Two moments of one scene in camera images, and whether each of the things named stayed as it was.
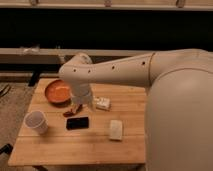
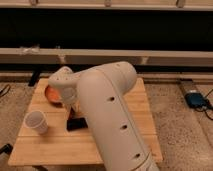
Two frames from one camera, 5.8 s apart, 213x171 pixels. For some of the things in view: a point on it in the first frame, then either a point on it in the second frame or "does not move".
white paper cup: (36, 120) does not move
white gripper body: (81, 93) -> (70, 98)
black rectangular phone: (77, 123) does not move
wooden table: (56, 130) does not move
